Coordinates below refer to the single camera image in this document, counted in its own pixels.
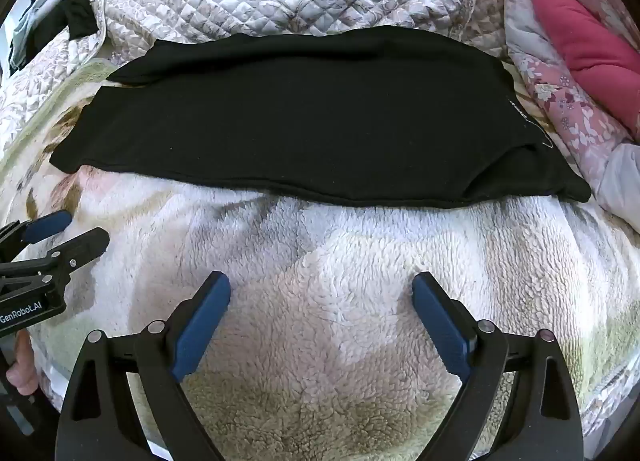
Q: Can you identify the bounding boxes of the person's left hand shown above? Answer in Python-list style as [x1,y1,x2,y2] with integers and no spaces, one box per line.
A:
[12,328,39,392]

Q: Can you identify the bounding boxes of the black garment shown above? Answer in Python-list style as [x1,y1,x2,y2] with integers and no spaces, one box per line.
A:
[58,0,102,40]

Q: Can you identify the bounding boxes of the black pants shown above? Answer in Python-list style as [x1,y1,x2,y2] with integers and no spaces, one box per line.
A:
[50,25,593,210]

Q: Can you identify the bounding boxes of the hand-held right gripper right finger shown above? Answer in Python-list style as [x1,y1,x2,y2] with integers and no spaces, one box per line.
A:
[411,271,585,461]

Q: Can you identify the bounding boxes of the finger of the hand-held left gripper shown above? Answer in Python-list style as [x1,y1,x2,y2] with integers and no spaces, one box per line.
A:
[0,227,111,292]
[0,210,74,263]

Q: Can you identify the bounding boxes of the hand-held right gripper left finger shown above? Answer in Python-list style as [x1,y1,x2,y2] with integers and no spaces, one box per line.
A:
[55,271,232,461]

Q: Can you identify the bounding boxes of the floral fleece blanket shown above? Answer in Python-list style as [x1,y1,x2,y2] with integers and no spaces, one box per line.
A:
[0,58,640,461]

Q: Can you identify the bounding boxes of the pink floral quilt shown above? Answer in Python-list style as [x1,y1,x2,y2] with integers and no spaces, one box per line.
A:
[499,0,640,234]

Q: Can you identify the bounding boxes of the pink cushion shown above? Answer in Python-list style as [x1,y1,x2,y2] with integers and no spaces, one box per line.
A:
[532,0,640,128]

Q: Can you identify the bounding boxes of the dark clothes on chair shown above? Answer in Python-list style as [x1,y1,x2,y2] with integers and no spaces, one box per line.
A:
[7,0,70,76]

